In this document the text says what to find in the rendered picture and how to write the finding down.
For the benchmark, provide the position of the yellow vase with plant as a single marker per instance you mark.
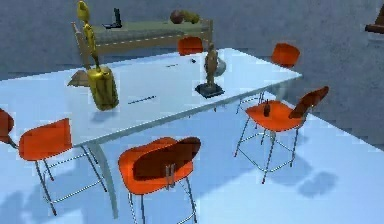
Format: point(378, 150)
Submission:
point(101, 85)

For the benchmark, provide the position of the brown bottle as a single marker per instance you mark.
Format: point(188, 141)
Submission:
point(266, 108)

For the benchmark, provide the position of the brown wooden shelf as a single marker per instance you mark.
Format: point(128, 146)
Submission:
point(376, 23)

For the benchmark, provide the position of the brown figure statue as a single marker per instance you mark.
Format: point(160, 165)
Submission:
point(210, 66)

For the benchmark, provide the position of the brown paper bag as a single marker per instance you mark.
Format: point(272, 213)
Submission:
point(79, 79)

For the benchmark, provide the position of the black laptop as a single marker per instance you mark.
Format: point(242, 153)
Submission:
point(114, 20)

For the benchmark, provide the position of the yellow-green pillow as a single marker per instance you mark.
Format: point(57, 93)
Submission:
point(191, 16)

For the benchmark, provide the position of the white dining table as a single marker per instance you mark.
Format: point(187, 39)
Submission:
point(160, 83)

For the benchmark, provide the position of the brown ball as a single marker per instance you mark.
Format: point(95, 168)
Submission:
point(177, 16)

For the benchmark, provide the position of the black pen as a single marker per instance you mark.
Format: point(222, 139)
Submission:
point(141, 99)
point(171, 65)

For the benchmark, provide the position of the orange chair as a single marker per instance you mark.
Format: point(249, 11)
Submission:
point(276, 116)
point(45, 140)
point(156, 166)
point(190, 45)
point(285, 54)
point(5, 125)

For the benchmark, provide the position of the grey round bowl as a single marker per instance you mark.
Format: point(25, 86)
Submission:
point(220, 66)

